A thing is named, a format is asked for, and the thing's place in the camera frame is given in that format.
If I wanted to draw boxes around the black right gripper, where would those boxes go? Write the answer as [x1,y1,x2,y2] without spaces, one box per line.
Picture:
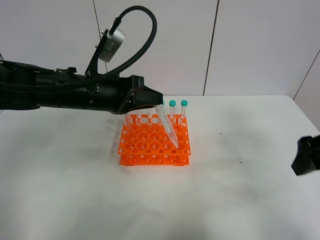
[98,75,163,115]

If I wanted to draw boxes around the test tube with teal cap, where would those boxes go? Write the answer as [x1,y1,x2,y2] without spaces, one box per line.
[154,101,179,149]

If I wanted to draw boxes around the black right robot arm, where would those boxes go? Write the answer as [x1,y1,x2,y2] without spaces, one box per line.
[0,56,163,115]

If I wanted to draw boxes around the racked test tube teal cap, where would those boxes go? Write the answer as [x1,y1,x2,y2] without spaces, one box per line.
[180,100,188,119]
[169,100,176,120]
[124,113,131,126]
[147,108,153,119]
[136,110,142,119]

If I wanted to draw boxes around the orange test tube rack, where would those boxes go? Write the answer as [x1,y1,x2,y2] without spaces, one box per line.
[117,114,191,166]

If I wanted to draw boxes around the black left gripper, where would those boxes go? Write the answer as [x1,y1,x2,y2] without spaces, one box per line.
[291,135,320,176]

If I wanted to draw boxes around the black camera cable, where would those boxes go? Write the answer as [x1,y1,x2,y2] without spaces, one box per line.
[0,5,158,92]

